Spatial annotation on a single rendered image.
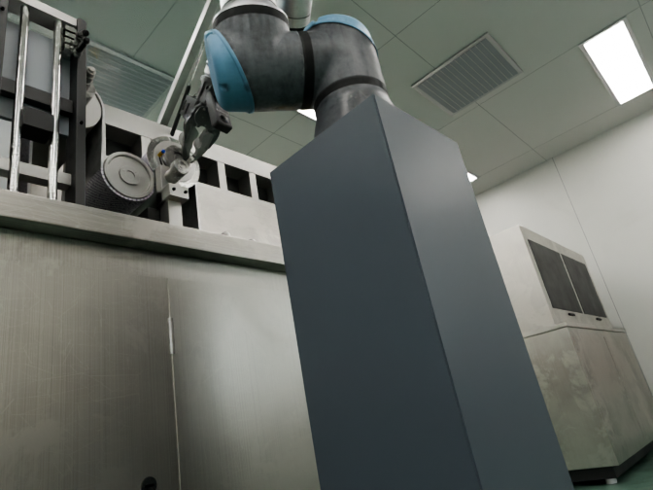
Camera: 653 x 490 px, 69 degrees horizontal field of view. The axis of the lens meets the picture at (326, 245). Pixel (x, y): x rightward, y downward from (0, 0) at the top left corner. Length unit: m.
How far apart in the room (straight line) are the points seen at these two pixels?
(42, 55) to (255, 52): 0.55
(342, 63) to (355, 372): 0.44
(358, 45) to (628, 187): 4.73
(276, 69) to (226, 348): 0.45
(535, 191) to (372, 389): 5.13
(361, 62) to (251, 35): 0.16
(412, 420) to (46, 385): 0.44
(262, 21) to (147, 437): 0.60
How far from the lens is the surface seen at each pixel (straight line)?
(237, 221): 1.80
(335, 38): 0.77
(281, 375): 0.89
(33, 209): 0.74
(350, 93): 0.70
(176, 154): 1.29
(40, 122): 1.02
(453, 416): 0.48
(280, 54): 0.73
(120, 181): 1.19
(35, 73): 1.13
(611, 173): 5.43
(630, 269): 5.21
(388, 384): 0.52
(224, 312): 0.85
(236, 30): 0.75
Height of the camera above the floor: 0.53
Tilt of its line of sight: 22 degrees up
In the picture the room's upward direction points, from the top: 11 degrees counter-clockwise
